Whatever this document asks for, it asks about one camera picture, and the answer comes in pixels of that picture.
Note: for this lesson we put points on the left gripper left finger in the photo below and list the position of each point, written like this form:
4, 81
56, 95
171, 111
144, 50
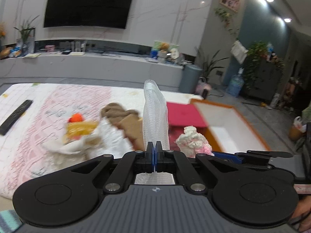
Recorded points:
69, 195

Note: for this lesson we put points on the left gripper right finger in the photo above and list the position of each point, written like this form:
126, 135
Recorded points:
248, 197

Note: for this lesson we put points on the brown plush towel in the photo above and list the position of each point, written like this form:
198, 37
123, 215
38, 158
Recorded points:
127, 121

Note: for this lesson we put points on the white mesh foam sleeve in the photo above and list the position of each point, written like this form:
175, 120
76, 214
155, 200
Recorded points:
155, 135

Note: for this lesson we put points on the yellow snack bag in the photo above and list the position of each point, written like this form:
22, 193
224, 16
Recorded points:
74, 131

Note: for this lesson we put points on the person's right hand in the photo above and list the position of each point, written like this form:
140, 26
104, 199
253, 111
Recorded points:
301, 215

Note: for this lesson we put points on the orange storage box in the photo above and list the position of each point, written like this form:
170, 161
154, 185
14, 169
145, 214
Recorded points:
227, 130

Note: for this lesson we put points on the white lace tablecloth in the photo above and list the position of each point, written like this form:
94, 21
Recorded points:
22, 154

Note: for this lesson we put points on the white pink knitted toy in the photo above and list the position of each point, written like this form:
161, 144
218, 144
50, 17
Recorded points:
191, 143

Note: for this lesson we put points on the orange knitted ball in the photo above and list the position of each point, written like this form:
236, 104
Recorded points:
77, 117

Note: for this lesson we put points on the dark grey cabinet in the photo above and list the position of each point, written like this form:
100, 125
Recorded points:
267, 78

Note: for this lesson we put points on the blue water jug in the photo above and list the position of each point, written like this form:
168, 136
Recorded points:
236, 83

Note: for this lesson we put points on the black remote control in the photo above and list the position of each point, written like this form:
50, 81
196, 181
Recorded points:
14, 116

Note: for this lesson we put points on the small pink heater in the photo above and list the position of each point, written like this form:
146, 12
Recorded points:
203, 88

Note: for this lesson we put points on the leafy floor plant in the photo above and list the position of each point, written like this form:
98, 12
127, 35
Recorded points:
207, 63

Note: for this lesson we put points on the white hanging bag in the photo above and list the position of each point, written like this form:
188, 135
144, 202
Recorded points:
239, 52

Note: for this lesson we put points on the grey round trash bin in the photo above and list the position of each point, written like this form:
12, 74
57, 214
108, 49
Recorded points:
190, 77

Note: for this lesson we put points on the white tv console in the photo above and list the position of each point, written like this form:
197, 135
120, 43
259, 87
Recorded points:
90, 66

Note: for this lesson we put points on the teddy bear on console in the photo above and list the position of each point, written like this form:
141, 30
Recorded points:
163, 47

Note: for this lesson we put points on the green plant in glass vase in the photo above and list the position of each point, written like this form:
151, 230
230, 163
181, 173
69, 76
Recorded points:
25, 29

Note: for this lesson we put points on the framed wall picture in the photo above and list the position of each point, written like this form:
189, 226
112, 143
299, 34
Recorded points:
233, 5

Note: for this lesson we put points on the black wall television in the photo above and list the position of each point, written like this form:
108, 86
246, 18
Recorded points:
90, 13

